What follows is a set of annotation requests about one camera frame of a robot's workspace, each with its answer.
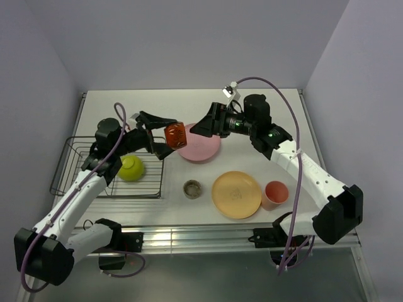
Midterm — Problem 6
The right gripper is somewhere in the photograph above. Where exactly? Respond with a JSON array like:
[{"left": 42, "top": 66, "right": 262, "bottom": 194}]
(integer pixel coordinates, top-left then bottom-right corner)
[{"left": 190, "top": 101, "right": 256, "bottom": 138}]

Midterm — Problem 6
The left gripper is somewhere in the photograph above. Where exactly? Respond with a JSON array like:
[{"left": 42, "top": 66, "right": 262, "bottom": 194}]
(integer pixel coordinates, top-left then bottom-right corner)
[{"left": 113, "top": 111, "right": 180, "bottom": 159}]

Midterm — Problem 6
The orange mug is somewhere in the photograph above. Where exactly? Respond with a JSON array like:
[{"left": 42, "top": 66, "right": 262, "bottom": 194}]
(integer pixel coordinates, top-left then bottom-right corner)
[{"left": 164, "top": 122, "right": 187, "bottom": 150}]

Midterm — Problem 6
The pink plate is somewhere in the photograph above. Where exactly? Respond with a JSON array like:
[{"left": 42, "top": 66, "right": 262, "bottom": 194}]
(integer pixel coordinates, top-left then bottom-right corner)
[{"left": 177, "top": 123, "right": 221, "bottom": 162}]

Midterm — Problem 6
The green bowl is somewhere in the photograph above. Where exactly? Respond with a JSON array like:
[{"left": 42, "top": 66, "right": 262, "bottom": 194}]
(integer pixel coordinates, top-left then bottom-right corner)
[{"left": 118, "top": 155, "right": 145, "bottom": 182}]

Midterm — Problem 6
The small speckled grey cup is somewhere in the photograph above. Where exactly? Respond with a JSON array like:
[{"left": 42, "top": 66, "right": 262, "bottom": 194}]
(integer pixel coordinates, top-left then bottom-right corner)
[{"left": 183, "top": 179, "right": 202, "bottom": 199}]

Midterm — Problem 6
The pink cup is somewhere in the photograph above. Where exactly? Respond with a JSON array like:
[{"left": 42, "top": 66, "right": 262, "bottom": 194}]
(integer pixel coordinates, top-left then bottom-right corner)
[{"left": 261, "top": 181, "right": 289, "bottom": 211}]

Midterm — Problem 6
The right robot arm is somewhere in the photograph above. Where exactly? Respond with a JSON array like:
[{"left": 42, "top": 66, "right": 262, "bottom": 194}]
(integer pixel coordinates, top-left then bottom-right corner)
[{"left": 190, "top": 94, "right": 363, "bottom": 245}]

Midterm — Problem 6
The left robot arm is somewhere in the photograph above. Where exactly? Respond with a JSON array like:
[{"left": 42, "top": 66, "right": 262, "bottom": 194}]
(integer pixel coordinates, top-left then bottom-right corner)
[{"left": 14, "top": 111, "right": 180, "bottom": 293}]

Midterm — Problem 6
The yellow plate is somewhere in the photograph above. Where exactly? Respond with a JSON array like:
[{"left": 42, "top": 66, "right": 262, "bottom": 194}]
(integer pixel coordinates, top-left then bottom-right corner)
[{"left": 212, "top": 171, "right": 262, "bottom": 220}]

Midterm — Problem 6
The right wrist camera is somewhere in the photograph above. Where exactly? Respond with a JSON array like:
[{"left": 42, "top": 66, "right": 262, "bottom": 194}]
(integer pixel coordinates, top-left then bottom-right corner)
[{"left": 222, "top": 81, "right": 240, "bottom": 108}]

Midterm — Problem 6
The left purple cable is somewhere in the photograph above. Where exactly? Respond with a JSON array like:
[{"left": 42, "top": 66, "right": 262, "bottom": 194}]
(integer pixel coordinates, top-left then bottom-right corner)
[{"left": 18, "top": 102, "right": 128, "bottom": 293}]

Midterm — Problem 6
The purple cable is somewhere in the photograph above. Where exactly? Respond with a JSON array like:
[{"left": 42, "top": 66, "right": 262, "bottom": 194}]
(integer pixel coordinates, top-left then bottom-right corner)
[
  {"left": 18, "top": 102, "right": 128, "bottom": 293},
  {"left": 236, "top": 75, "right": 315, "bottom": 276}
]

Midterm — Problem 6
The metal wire dish rack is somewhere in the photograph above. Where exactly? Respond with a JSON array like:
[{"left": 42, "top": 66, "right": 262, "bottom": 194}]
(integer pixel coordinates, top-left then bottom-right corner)
[{"left": 49, "top": 136, "right": 164, "bottom": 199}]

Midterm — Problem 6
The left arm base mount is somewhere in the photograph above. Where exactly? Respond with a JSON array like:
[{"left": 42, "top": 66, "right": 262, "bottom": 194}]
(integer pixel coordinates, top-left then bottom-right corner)
[{"left": 81, "top": 220, "right": 145, "bottom": 279}]

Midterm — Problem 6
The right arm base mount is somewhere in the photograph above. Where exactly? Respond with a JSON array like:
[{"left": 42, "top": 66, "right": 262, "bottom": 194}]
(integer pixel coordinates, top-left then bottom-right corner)
[{"left": 248, "top": 226, "right": 312, "bottom": 270}]

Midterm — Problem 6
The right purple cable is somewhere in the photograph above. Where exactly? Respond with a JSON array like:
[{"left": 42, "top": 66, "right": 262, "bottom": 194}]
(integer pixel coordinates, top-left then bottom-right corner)
[{"left": 236, "top": 75, "right": 315, "bottom": 276}]

